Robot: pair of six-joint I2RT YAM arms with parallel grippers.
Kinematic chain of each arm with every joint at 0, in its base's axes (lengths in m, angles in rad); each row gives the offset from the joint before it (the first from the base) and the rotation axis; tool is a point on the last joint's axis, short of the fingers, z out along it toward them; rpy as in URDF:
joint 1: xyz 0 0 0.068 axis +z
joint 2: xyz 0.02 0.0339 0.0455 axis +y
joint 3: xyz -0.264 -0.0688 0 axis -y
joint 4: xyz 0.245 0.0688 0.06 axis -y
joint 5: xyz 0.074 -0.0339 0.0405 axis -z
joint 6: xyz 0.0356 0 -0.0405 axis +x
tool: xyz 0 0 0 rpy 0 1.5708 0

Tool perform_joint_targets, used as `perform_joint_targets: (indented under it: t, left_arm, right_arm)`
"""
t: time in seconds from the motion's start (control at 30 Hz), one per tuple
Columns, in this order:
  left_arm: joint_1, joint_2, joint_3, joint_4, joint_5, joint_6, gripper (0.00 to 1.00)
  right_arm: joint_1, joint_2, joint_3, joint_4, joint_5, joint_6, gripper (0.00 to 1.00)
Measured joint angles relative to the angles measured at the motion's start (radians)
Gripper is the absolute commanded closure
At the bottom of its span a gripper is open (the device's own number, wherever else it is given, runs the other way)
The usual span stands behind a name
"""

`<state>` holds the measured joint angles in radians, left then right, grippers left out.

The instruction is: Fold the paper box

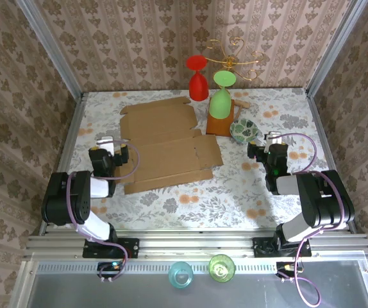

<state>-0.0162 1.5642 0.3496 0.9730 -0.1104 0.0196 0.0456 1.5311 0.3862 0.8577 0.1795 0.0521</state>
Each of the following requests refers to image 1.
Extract brown cardboard box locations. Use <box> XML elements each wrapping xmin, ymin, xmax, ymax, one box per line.
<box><xmin>115</xmin><ymin>96</ymin><xmax>225</xmax><ymax>196</ymax></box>

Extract leaf pattern bowl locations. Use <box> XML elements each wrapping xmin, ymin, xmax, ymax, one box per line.
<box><xmin>230</xmin><ymin>117</ymin><xmax>259</xmax><ymax>142</ymax></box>

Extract brown wooden rack base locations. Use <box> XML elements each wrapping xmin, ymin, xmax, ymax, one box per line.
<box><xmin>205</xmin><ymin>98</ymin><xmax>237</xmax><ymax>138</ymax></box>

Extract small wooden mallet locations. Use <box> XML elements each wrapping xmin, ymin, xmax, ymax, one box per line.
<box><xmin>233</xmin><ymin>99</ymin><xmax>250</xmax><ymax>114</ymax></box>

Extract green plastic goblet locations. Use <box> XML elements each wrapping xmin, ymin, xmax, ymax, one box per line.
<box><xmin>208</xmin><ymin>69</ymin><xmax>237</xmax><ymax>119</ymax></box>

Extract red plastic goblet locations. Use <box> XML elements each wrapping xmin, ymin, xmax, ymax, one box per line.
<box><xmin>185</xmin><ymin>55</ymin><xmax>210</xmax><ymax>103</ymax></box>

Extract small black circuit board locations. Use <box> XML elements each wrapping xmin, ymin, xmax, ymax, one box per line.
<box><xmin>276</xmin><ymin>261</ymin><xmax>304</xmax><ymax>278</ymax></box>
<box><xmin>97</xmin><ymin>261</ymin><xmax>124</xmax><ymax>278</ymax></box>

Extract green glass cup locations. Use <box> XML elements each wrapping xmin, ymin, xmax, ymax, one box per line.
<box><xmin>208</xmin><ymin>253</ymin><xmax>237</xmax><ymax>284</ymax></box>

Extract teal glass cup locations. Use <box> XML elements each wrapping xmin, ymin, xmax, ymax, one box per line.
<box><xmin>167</xmin><ymin>261</ymin><xmax>195</xmax><ymax>290</ymax></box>

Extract grey metal shelf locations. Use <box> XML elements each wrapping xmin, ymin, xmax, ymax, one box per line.
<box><xmin>9</xmin><ymin>258</ymin><xmax>368</xmax><ymax>308</ymax></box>

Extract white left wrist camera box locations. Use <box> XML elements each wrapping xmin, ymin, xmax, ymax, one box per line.
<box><xmin>96</xmin><ymin>136</ymin><xmax>115</xmax><ymax>151</ymax></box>

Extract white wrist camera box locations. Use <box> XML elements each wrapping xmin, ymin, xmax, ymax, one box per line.
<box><xmin>96</xmin><ymin>136</ymin><xmax>115</xmax><ymax>151</ymax></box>
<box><xmin>264</xmin><ymin>130</ymin><xmax>283</xmax><ymax>146</ymax></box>

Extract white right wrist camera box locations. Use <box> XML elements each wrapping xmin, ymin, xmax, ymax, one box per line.
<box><xmin>264</xmin><ymin>130</ymin><xmax>283</xmax><ymax>146</ymax></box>

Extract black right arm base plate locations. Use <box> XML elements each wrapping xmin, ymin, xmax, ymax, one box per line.
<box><xmin>253</xmin><ymin>236</ymin><xmax>313</xmax><ymax>259</ymax></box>

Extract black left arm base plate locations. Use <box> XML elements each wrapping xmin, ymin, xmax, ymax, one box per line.
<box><xmin>82</xmin><ymin>237</ymin><xmax>140</xmax><ymax>259</ymax></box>

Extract gold wire glass rack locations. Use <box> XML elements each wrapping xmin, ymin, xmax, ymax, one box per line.
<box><xmin>205</xmin><ymin>37</ymin><xmax>265</xmax><ymax>81</ymax></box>

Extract aluminium frame post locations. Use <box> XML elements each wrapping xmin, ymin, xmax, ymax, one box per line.
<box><xmin>16</xmin><ymin>0</ymin><xmax>86</xmax><ymax>101</ymax></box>
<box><xmin>305</xmin><ymin>0</ymin><xmax>368</xmax><ymax>97</ymax></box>

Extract aluminium frame rail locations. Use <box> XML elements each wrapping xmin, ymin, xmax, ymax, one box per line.
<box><xmin>23</xmin><ymin>232</ymin><xmax>368</xmax><ymax>259</ymax></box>

